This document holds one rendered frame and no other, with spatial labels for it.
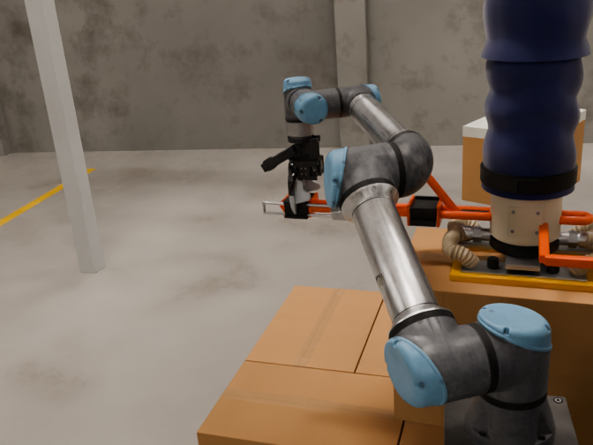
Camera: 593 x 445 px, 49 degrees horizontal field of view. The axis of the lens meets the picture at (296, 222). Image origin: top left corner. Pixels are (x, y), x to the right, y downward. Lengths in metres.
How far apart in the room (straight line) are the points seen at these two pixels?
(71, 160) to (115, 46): 3.48
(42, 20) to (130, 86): 3.54
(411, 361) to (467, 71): 6.03
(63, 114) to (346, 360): 2.68
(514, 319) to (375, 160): 0.40
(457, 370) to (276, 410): 1.14
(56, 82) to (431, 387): 3.60
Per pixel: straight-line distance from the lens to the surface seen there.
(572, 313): 1.64
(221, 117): 7.43
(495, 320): 1.12
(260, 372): 2.31
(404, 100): 7.02
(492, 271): 1.69
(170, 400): 3.22
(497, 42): 1.58
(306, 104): 1.61
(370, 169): 1.26
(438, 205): 1.73
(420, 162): 1.32
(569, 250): 1.78
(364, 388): 2.20
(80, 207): 4.52
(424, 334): 1.08
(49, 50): 4.33
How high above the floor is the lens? 1.82
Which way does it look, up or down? 21 degrees down
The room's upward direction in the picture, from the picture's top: 4 degrees counter-clockwise
